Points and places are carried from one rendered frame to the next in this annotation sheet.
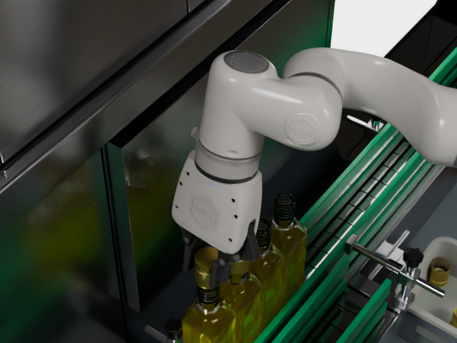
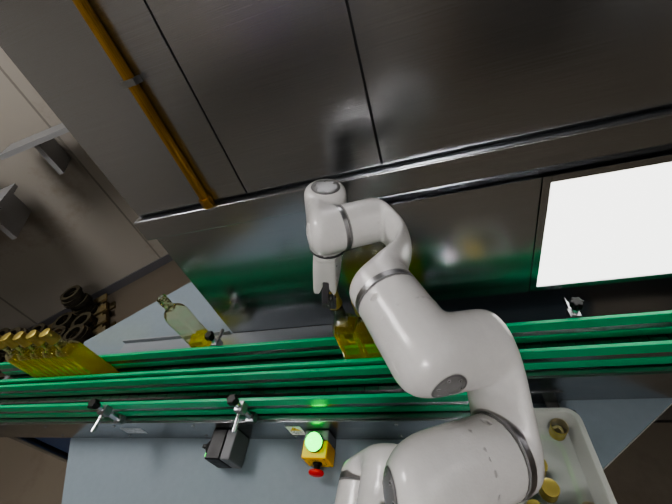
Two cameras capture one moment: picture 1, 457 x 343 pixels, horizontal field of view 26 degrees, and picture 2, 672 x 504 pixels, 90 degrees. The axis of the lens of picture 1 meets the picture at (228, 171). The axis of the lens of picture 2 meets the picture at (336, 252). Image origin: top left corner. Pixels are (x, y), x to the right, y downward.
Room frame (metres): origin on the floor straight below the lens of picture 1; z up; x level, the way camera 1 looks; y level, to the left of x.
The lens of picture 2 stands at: (0.64, -0.51, 1.74)
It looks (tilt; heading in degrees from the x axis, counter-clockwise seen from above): 39 degrees down; 73
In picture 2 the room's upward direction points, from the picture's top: 21 degrees counter-clockwise
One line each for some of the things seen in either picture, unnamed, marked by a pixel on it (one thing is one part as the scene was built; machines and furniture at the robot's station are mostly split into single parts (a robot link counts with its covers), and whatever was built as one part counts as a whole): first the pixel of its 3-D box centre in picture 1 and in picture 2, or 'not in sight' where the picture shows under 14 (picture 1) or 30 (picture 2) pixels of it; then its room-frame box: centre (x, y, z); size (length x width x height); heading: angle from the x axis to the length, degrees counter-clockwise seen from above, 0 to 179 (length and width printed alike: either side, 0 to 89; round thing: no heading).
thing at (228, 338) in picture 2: not in sight; (231, 349); (0.43, 0.40, 0.84); 0.95 x 0.09 x 0.11; 143
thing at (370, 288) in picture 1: (377, 303); not in sight; (0.94, -0.24, 0.85); 0.09 x 0.04 x 0.07; 53
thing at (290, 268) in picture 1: (280, 269); not in sight; (0.90, -0.08, 0.99); 0.06 x 0.06 x 0.21; 53
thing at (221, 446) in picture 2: not in sight; (227, 448); (0.31, 0.11, 0.79); 0.08 x 0.08 x 0.08; 53
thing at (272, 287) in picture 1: (258, 293); not in sight; (0.85, -0.04, 0.99); 0.06 x 0.06 x 0.21; 53
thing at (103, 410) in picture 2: not in sight; (103, 420); (0.05, 0.34, 0.94); 0.07 x 0.04 x 0.13; 53
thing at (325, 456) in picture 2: not in sight; (319, 449); (0.54, -0.05, 0.79); 0.07 x 0.07 x 0.07; 53
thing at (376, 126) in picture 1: (362, 130); (569, 311); (1.24, -0.24, 0.94); 0.07 x 0.04 x 0.13; 53
